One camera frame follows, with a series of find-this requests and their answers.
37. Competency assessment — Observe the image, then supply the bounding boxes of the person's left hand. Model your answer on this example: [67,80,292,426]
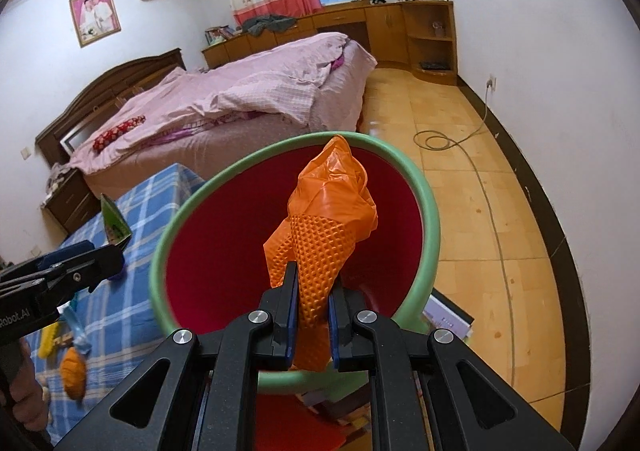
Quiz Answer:
[7,341,51,437]

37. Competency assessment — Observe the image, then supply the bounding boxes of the orange crumpled item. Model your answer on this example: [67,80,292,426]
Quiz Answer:
[60,346,87,402]

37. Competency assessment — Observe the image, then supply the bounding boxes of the framed wall photo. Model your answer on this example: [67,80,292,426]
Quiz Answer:
[68,0,122,48]

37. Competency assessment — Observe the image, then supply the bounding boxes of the red trash bin green rim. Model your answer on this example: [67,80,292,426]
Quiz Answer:
[149,131,441,397]

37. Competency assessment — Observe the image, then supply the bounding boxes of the blue plastic wrapper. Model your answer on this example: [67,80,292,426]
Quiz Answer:
[62,306,91,357]

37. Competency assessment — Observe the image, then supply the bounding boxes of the bed with pink bedspread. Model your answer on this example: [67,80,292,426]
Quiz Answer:
[70,32,348,167]

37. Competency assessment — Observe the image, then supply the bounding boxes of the white power cable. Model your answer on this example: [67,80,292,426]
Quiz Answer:
[412,81,518,382]

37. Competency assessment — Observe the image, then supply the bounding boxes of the white box on floor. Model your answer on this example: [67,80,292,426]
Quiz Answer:
[422,288,476,343]

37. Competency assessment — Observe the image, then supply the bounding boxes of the wooden bed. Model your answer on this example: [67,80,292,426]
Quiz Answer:
[67,31,378,202]

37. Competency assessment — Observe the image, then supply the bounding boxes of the red floral pillow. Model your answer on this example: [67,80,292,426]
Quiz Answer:
[92,114,147,152]

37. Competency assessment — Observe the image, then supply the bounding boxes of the green paper box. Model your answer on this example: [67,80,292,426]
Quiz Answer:
[100,194,133,247]

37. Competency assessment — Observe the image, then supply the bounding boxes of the orange textured rubber glove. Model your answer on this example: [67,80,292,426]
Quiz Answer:
[262,135,379,372]

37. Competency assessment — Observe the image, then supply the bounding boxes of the long wooden cabinet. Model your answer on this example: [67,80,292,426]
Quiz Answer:
[201,0,458,86]

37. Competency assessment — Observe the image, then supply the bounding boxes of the blue plaid table cloth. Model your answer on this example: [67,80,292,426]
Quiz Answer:
[22,162,206,432]

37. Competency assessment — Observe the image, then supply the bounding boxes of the row of books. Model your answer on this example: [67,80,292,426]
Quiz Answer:
[204,25,236,46]

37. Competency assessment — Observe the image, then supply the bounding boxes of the grey clothes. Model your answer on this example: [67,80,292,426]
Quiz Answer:
[241,15,298,37]

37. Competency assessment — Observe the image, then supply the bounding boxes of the dark wooden nightstand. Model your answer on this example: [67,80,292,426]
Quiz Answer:
[40,167,101,236]

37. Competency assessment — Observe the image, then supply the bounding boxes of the yellow small item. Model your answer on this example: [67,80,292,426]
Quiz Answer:
[39,323,58,359]

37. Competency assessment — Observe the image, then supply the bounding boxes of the crumpled cloth on nightstand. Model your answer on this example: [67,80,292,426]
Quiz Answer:
[46,164,76,194]

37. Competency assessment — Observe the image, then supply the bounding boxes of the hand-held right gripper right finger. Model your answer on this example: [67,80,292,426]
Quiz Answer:
[327,281,576,451]

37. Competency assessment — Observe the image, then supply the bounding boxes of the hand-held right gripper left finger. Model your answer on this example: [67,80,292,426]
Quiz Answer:
[52,261,301,451]

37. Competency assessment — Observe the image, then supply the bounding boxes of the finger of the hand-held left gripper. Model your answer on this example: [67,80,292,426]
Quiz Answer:
[0,241,96,285]
[47,242,125,303]

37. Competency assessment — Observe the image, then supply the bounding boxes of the dark wooden headboard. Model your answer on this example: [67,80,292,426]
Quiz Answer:
[35,48,187,167]

